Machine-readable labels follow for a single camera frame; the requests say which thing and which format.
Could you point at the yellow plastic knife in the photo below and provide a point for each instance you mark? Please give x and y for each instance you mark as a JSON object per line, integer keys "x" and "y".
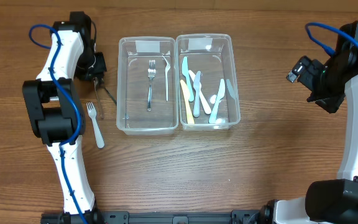
{"x": 186, "y": 96}

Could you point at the left clear plastic container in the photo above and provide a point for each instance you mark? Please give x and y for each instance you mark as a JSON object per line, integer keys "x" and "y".
{"x": 133, "y": 86}

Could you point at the white plastic fork thin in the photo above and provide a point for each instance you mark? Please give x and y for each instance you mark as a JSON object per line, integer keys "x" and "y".
{"x": 167, "y": 68}

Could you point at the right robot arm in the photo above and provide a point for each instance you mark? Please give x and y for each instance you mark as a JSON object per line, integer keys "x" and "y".
{"x": 332, "y": 201}

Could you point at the mint green plastic knife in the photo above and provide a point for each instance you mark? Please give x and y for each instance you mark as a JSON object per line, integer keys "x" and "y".
{"x": 185, "y": 73}

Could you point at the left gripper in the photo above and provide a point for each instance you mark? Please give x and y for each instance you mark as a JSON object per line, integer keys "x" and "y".
{"x": 97, "y": 72}

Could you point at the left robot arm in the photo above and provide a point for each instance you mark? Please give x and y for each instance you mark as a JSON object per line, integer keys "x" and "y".
{"x": 56, "y": 114}

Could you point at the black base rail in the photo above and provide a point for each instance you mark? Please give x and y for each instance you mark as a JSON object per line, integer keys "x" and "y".
{"x": 234, "y": 217}

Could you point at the light blue plastic knife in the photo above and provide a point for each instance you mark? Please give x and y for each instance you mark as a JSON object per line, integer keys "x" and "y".
{"x": 219, "y": 97}

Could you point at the dark handled steel fork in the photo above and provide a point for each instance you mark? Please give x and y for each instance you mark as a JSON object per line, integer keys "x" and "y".
{"x": 102, "y": 85}

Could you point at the clear plastic container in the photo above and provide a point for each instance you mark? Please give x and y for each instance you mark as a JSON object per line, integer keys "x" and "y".
{"x": 133, "y": 86}
{"x": 213, "y": 56}

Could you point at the shiny steel fork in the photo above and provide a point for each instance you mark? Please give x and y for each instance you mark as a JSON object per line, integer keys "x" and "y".
{"x": 96, "y": 87}

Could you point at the white plastic fork thick handle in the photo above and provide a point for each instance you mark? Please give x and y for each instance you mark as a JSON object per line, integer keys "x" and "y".
{"x": 97, "y": 133}

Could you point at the matte steel fork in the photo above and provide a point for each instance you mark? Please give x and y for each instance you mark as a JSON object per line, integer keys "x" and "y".
{"x": 151, "y": 75}

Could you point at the pale white plastic knife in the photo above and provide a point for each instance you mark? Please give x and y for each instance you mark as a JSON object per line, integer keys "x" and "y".
{"x": 197, "y": 93}

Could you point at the right clear plastic container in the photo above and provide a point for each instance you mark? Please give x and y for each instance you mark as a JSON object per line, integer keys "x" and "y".
{"x": 213, "y": 56}

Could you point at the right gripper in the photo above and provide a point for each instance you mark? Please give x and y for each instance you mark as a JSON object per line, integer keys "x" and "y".
{"x": 304, "y": 73}

